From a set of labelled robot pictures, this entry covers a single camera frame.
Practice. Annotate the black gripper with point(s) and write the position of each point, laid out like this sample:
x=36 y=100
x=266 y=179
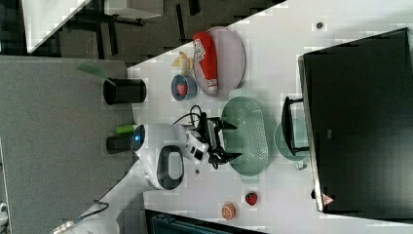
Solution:
x=209 y=129

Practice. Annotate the mint green strainer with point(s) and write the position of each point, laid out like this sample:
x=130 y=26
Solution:
x=249 y=138

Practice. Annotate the toy strawberry in bowl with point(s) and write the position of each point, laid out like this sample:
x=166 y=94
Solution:
x=182 y=88

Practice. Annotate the green cylinder object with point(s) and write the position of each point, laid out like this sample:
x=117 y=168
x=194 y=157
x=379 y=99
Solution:
x=127 y=129

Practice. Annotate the grey fabric panel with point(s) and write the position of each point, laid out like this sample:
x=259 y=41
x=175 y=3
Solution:
x=54 y=124

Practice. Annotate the mint green cup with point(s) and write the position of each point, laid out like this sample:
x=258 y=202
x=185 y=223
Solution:
x=292 y=143

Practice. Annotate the small blue bowl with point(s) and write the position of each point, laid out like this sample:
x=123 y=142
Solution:
x=192 y=87

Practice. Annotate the lilac round plate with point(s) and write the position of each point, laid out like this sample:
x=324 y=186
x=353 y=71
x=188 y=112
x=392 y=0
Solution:
x=230 y=62

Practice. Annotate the toaster oven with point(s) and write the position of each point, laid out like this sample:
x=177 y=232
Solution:
x=357 y=100

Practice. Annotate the loose toy strawberry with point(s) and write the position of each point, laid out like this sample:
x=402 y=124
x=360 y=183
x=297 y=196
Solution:
x=251 y=198

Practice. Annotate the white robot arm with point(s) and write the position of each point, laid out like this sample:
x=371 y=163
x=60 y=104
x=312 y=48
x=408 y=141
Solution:
x=161 y=149

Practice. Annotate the red ketchup bottle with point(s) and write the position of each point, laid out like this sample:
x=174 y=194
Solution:
x=205 y=56

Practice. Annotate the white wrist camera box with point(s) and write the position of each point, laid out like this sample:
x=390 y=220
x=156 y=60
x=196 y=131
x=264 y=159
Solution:
x=195 y=148

